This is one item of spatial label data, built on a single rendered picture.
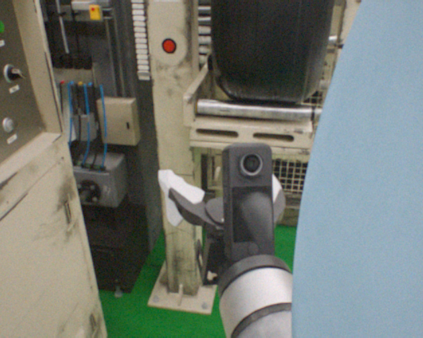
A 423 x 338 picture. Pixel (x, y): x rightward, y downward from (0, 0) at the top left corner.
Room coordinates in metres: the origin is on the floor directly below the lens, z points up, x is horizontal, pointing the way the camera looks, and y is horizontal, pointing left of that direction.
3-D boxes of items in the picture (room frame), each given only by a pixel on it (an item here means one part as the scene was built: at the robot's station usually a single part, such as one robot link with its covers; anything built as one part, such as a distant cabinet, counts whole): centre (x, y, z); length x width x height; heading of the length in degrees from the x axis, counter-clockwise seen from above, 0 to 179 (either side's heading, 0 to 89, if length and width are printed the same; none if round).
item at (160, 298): (1.24, 0.11, 0.02); 0.27 x 0.27 x 0.04; 80
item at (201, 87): (1.24, 0.03, 0.90); 0.40 x 0.03 x 0.10; 170
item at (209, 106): (1.08, -0.12, 0.90); 0.35 x 0.05 x 0.05; 80
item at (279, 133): (1.08, -0.12, 0.83); 0.36 x 0.09 x 0.06; 80
